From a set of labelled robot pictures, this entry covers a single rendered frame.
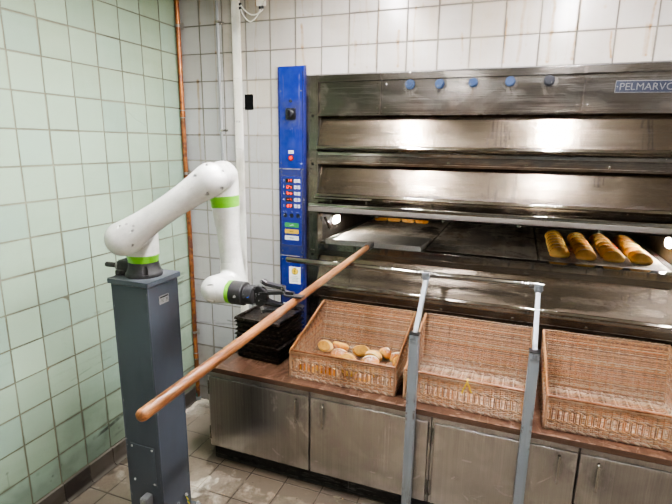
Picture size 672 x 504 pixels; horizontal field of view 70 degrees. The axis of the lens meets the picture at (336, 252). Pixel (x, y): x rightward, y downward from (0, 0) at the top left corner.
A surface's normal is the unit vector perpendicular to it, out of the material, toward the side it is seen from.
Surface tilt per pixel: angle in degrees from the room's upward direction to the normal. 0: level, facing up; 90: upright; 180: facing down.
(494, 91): 90
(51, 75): 90
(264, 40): 90
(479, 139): 70
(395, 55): 90
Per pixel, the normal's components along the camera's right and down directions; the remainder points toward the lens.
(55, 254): 0.94, 0.09
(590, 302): -0.32, -0.14
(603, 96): -0.37, 0.22
